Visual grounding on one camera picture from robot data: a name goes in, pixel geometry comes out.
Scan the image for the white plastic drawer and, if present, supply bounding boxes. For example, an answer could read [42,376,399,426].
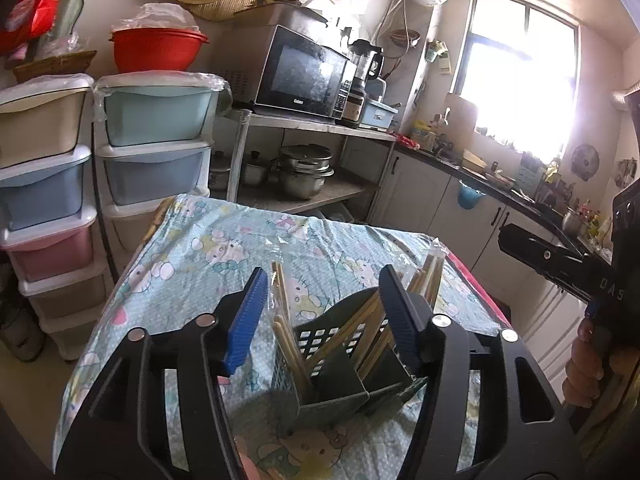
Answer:
[17,260,113,318]
[37,305,108,361]

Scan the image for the light blue plastic box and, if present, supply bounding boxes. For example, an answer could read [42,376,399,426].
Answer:
[360,97,401,132]

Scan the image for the brown wicker basket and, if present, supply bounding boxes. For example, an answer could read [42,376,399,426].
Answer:
[12,50,98,83]

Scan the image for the kitchen window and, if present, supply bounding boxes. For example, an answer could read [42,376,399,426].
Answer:
[452,0,583,153]

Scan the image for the black blender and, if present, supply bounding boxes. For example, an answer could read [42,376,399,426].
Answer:
[340,39,385,129]

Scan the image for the red plastic bag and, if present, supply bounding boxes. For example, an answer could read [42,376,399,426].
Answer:
[0,0,76,56]

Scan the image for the beige plastic drawer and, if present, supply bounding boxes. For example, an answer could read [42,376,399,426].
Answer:
[0,74,96,168]

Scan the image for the white kitchen cabinets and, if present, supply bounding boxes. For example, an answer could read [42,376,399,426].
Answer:
[367,147,606,396]

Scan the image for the cartoon cat printed cloth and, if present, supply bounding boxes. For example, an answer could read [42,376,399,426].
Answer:
[52,192,503,480]

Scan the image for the bunch of bamboo chopsticks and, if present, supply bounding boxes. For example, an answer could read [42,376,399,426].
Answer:
[270,240,446,401]

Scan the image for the metal shelf rack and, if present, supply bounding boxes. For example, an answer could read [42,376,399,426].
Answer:
[220,107,401,221]

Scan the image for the person's right hand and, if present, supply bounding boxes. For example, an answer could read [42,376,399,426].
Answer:
[561,316,609,409]

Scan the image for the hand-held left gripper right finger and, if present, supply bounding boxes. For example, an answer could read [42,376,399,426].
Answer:
[377,264,588,480]

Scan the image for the teal plastic drawer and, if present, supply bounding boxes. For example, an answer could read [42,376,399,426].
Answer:
[95,72,223,148]

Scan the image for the black microwave oven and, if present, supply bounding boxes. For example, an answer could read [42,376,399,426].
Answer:
[220,24,357,122]

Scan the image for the green plastic utensil basket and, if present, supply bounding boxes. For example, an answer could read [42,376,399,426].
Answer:
[270,287,432,436]

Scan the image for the clear plastic cover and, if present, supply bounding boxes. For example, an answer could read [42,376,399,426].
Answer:
[111,2,201,33]

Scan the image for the light green counter rack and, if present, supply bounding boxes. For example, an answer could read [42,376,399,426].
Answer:
[517,152,546,188]

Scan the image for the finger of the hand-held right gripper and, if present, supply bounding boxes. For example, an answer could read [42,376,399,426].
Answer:
[611,180,640,266]
[498,223,590,305]

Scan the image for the pink plastic drawer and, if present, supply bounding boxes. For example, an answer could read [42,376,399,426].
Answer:
[0,205,98,283]

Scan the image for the small wall fan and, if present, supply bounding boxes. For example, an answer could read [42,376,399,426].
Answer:
[571,143,601,182]

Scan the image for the green wall holder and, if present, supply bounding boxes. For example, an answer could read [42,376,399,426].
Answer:
[425,40,453,76]

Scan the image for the red plastic basin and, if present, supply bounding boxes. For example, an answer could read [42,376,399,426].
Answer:
[109,27,210,75]

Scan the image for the dark floor bucket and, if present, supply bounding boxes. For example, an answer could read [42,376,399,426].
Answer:
[0,280,48,363]

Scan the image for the large steel pot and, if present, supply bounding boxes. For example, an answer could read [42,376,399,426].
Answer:
[272,144,335,200]

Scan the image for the cream plastic drawer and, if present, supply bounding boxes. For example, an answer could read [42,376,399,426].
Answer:
[102,187,211,256]

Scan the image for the grey-blue plastic drawer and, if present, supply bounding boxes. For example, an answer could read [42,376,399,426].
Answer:
[95,140,213,206]

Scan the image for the pink blanket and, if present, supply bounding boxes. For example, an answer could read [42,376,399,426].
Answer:
[445,252,507,332]

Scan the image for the small steel pot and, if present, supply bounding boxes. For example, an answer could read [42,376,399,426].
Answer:
[240,150,273,186]
[209,152,233,191]

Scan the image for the blue plastic drawer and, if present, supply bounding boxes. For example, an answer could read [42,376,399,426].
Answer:
[0,147,93,231]

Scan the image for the blue hanging bin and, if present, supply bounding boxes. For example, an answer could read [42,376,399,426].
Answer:
[457,180,488,211]

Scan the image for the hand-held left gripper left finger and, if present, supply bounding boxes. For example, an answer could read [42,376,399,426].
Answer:
[51,266,269,480]

